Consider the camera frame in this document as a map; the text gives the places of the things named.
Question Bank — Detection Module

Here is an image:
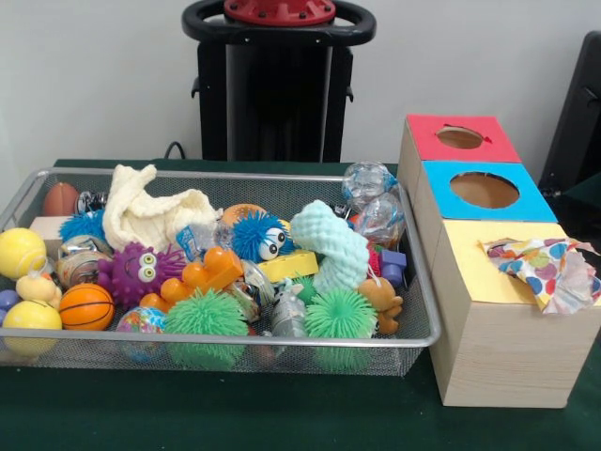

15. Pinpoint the yellow ball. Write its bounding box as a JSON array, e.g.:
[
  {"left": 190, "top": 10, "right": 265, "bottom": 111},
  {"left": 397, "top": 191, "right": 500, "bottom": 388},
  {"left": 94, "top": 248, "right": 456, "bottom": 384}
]
[
  {"left": 0, "top": 226, "right": 49, "bottom": 278},
  {"left": 3, "top": 300, "right": 63, "bottom": 356}
]

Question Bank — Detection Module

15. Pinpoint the green spiky ball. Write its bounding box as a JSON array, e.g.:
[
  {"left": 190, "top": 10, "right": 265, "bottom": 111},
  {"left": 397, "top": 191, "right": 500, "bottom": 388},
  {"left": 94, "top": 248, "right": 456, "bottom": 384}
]
[
  {"left": 166, "top": 288, "right": 251, "bottom": 369},
  {"left": 303, "top": 287, "right": 378, "bottom": 370}
]

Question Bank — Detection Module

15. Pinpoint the cream knitted cloth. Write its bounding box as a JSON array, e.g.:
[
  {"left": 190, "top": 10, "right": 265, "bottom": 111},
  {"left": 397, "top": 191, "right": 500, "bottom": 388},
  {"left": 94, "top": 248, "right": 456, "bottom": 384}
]
[{"left": 101, "top": 163, "right": 220, "bottom": 253}]

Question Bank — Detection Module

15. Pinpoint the dark green table cloth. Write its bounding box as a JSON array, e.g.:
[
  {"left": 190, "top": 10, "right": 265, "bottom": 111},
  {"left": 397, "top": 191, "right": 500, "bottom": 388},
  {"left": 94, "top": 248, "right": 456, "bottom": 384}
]
[{"left": 0, "top": 158, "right": 601, "bottom": 451}]

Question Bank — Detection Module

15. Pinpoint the orange plastic toy block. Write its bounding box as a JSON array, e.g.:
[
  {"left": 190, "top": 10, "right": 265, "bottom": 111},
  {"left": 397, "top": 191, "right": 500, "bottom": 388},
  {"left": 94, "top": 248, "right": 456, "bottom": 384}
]
[{"left": 141, "top": 244, "right": 246, "bottom": 314}]

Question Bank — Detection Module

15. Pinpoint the blue spiky ball with eyes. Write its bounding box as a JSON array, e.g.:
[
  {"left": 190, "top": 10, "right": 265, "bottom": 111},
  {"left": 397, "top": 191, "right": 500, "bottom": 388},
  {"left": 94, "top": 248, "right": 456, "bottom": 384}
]
[{"left": 231, "top": 210, "right": 294, "bottom": 264}]

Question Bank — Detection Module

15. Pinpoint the wooden box with three holes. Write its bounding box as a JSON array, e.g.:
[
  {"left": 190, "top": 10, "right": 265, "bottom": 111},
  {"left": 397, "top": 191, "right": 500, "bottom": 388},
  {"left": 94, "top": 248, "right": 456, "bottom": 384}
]
[{"left": 398, "top": 114, "right": 601, "bottom": 407}]

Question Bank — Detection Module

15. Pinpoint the purple furry monster toy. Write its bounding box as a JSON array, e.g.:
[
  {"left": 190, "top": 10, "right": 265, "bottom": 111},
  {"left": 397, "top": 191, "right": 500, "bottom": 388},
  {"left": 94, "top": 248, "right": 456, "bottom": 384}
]
[{"left": 98, "top": 241, "right": 186, "bottom": 309}]

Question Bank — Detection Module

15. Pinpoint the black monitor panel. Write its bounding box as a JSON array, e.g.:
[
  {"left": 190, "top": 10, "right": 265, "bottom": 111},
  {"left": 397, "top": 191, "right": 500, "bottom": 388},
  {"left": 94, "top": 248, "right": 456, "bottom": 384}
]
[{"left": 540, "top": 31, "right": 601, "bottom": 194}]

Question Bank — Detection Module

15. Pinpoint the orange toy basketball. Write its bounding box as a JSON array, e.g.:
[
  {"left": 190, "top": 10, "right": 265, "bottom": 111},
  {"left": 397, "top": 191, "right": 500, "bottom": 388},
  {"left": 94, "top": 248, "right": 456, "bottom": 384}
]
[{"left": 58, "top": 282, "right": 116, "bottom": 330}]

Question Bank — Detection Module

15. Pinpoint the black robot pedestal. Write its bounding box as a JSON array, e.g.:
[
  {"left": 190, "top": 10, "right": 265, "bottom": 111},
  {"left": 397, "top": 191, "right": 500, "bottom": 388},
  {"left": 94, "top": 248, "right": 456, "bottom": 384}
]
[{"left": 182, "top": 0, "right": 377, "bottom": 163}]

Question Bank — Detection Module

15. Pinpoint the small dotted cloth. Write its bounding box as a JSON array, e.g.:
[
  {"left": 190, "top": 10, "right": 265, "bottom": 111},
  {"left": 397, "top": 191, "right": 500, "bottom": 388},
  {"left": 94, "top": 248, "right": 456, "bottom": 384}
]
[{"left": 481, "top": 238, "right": 601, "bottom": 316}]

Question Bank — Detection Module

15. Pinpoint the mint green foam cloth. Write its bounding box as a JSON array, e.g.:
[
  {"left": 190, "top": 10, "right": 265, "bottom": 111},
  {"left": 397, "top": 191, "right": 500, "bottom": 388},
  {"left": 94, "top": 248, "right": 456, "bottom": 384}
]
[{"left": 289, "top": 198, "right": 370, "bottom": 293}]

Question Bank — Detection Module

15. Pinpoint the wire mesh bin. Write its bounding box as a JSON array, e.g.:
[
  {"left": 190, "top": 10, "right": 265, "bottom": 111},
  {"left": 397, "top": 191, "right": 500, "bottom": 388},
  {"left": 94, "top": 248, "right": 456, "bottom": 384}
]
[{"left": 0, "top": 167, "right": 442, "bottom": 375}]

